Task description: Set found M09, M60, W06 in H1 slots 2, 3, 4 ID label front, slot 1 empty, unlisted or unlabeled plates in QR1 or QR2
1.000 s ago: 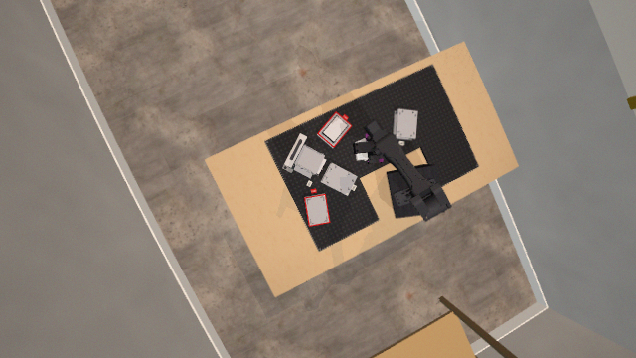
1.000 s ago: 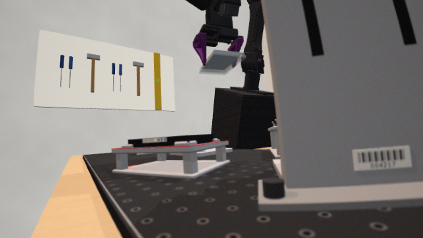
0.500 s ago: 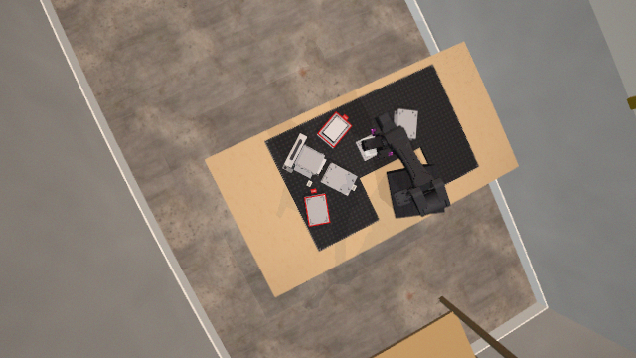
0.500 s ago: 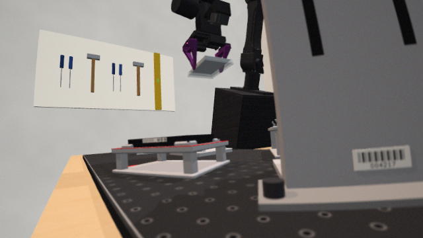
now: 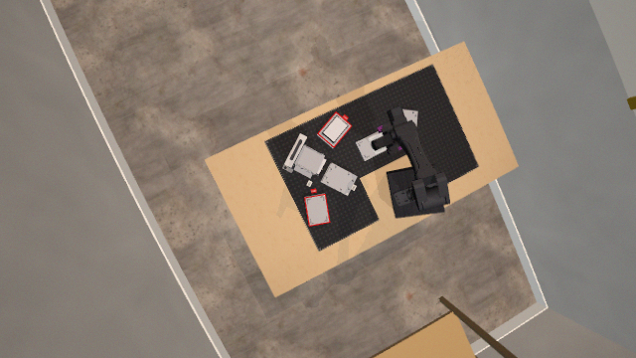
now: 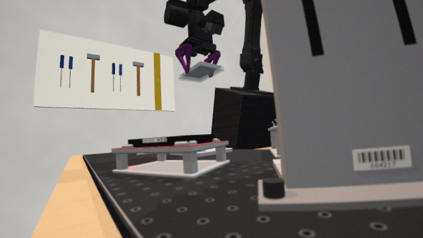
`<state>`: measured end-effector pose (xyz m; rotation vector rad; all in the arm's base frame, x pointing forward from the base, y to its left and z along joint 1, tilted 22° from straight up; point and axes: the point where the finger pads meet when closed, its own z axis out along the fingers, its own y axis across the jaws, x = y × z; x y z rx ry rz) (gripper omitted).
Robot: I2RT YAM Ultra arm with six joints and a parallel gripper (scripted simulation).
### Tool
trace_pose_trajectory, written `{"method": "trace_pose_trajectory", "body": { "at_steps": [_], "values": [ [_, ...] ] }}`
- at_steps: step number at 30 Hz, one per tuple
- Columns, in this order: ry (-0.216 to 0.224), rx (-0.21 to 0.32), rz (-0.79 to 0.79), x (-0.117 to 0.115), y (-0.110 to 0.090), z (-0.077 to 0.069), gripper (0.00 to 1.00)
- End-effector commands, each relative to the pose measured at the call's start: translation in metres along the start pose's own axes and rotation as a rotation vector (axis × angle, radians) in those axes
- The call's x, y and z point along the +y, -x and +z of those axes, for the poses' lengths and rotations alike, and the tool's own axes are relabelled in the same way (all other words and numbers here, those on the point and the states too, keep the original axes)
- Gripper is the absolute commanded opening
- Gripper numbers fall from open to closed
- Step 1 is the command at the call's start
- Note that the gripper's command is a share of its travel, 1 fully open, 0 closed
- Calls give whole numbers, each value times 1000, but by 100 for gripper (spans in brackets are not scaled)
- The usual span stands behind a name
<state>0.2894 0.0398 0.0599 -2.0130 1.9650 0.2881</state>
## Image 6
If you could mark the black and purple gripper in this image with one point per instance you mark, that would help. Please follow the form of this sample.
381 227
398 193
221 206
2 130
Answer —
193 45

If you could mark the white multiwell plate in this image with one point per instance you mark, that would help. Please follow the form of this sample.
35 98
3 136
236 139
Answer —
201 71

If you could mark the black cylinder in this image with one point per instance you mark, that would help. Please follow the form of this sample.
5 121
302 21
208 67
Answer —
273 188

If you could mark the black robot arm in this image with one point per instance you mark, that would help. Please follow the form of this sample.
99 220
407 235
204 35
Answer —
180 13

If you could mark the grey rectangular frame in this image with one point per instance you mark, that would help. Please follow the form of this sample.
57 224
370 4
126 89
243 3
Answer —
207 152

